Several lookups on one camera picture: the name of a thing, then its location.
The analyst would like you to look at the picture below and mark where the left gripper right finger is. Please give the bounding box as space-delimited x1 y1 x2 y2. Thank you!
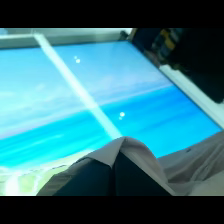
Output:
113 151 173 197

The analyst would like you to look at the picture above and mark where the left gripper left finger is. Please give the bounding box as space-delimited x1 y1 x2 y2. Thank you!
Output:
54 156 113 197

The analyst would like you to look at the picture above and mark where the beige garment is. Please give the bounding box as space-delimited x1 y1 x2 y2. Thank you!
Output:
35 135 224 197

